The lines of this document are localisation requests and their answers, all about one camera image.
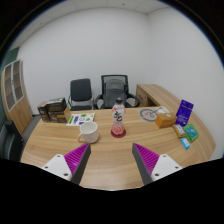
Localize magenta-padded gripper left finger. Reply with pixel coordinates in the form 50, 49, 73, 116
41, 142, 92, 185

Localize white ceramic mug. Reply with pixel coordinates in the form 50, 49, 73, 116
77, 121, 100, 145

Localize orange cardboard box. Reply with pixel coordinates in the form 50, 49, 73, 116
154, 113, 178, 130

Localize small light blue box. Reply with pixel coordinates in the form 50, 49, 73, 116
180, 137, 192, 150

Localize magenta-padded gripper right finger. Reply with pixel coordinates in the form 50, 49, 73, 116
131, 143, 184, 186

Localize grey mesh-back office chair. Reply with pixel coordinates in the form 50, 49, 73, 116
94, 74, 141, 110

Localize flat round red coaster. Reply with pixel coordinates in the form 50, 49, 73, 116
110, 128, 127, 139

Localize wooden shelf cabinet glass doors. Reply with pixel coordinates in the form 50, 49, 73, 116
0, 59, 34, 136

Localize black leather sofa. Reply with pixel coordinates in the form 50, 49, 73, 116
0, 119, 25, 163

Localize black solid-back office chair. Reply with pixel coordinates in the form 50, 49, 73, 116
68, 78, 96, 111

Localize yellow-brown snack packet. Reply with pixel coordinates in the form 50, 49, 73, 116
172, 123, 187, 140

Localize white sheet with coloured stickers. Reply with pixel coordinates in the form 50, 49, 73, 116
66, 112, 96, 127

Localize purple standing pouch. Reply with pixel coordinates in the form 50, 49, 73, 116
175, 99, 195, 128

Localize pink drink bottle black cap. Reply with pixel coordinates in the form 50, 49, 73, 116
111, 97, 127, 136

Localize wooden side desk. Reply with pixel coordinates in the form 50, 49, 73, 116
135, 83, 188, 112

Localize flat dark brown carton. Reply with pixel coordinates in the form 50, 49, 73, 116
45, 97, 68, 113

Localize green flat box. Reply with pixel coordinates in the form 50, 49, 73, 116
182, 123, 200, 144

